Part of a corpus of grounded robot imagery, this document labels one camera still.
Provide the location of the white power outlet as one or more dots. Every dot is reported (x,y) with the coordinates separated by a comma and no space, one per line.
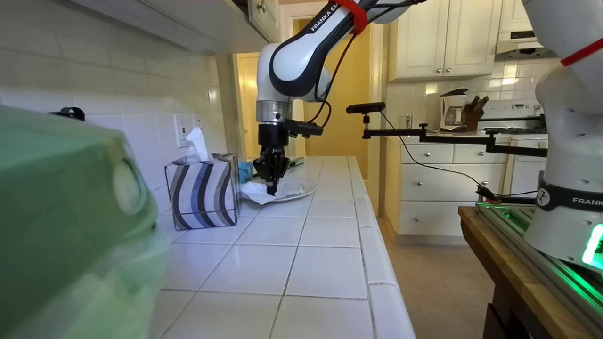
(183,123)

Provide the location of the black knife block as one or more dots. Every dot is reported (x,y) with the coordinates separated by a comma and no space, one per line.
(473,111)

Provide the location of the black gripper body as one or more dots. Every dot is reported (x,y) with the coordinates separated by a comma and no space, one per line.
(271,160)

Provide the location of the teal cup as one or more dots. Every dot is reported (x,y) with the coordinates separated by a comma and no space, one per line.
(243,172)

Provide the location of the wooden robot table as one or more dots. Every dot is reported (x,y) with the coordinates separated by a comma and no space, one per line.
(535,296)

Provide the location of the white compost bin green liner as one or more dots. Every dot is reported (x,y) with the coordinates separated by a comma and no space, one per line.
(79,249)

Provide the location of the white upper cabinet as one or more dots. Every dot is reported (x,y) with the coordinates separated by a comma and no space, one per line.
(443,38)

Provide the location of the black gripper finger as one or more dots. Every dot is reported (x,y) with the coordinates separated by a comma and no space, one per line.
(275,183)
(270,183)

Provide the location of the striped tissue box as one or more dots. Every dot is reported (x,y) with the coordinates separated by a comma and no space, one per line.
(202,187)

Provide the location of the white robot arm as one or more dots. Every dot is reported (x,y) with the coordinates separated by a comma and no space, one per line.
(294,68)

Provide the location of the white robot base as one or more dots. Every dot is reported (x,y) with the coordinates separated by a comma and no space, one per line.
(567,222)

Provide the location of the white tissue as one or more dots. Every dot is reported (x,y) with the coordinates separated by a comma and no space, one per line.
(256,192)

